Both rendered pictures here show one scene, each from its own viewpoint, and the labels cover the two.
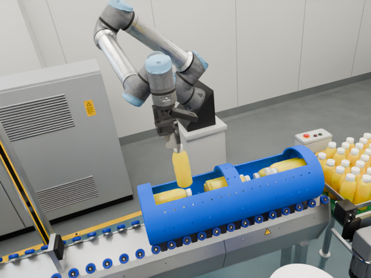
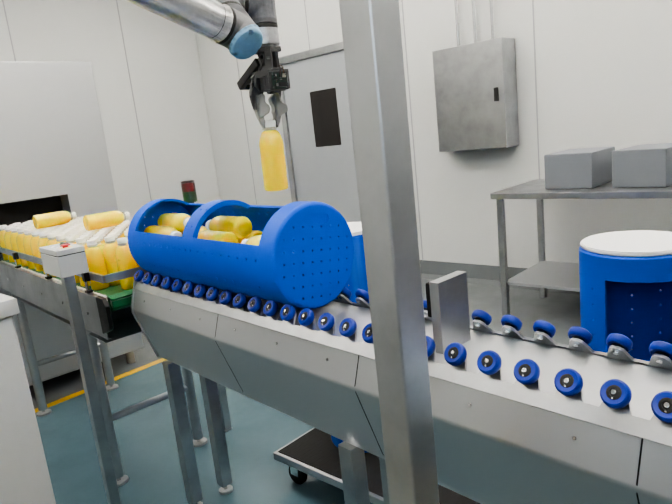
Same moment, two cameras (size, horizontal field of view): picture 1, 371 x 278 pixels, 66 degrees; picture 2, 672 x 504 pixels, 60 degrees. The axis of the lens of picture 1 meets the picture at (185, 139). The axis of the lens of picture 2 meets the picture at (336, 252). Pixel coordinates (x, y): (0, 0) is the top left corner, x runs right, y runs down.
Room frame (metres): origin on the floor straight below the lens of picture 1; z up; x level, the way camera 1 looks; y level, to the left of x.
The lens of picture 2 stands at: (1.71, 1.56, 1.40)
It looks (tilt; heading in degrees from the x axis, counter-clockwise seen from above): 12 degrees down; 240
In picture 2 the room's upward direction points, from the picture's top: 6 degrees counter-clockwise
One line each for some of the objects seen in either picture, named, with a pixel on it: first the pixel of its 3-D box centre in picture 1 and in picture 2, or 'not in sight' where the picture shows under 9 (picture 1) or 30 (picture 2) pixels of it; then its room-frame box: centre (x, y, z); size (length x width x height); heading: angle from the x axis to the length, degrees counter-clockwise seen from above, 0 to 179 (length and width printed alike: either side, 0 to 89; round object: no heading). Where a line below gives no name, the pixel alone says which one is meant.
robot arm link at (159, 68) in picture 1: (160, 74); (257, 5); (1.00, 0.06, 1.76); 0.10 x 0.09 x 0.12; 4
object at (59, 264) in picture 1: (59, 252); (447, 311); (0.92, 0.65, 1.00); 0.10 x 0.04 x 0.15; 11
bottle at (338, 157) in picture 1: (338, 164); (114, 262); (1.33, -0.88, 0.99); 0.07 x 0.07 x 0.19
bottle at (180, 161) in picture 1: (181, 166); (273, 158); (0.99, 0.03, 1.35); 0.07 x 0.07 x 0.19
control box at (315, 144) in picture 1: (312, 141); (63, 259); (1.51, -0.80, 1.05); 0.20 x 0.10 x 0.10; 101
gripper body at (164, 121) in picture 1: (165, 118); (268, 70); (0.99, 0.06, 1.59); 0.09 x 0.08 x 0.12; 102
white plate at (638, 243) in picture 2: not in sight; (636, 242); (0.27, 0.67, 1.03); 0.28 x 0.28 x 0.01
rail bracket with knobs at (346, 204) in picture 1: (344, 211); not in sight; (1.00, -0.74, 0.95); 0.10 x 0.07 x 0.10; 11
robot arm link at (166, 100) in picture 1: (164, 97); (263, 39); (0.99, 0.06, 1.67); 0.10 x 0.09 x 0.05; 12
